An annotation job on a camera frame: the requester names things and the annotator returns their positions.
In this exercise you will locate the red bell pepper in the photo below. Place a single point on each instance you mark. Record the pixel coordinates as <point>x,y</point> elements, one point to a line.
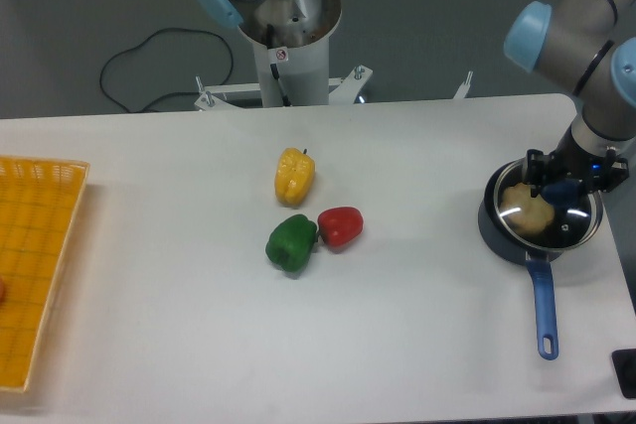
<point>339,226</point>

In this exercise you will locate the glass lid blue knob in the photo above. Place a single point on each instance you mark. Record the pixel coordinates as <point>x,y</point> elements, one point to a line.
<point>574,224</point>

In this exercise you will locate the beige cauliflower toy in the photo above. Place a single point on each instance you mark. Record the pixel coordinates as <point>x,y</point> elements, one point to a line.
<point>525,215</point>

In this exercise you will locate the yellow bell pepper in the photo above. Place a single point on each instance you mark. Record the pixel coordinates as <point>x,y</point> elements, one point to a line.
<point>294,177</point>

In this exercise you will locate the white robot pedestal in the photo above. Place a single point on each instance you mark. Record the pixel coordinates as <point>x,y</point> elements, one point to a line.
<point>290,40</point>

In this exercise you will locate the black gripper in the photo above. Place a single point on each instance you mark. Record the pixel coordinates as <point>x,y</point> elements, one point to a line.
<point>602,172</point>

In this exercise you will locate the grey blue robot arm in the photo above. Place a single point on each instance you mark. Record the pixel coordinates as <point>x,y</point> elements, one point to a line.
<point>567,43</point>

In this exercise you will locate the yellow woven basket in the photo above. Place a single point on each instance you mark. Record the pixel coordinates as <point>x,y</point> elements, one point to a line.
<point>40,199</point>

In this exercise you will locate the black corner device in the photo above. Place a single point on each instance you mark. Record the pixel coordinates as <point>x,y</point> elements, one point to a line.
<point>624,366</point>

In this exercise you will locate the dark pot blue handle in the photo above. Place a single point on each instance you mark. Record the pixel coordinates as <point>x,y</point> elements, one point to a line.
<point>539,266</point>

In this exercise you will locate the green bell pepper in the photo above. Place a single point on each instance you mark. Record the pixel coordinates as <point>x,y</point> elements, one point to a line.
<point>291,243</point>

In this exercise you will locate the white pedestal base frame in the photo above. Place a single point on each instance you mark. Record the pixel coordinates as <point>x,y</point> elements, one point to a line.
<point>342,91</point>

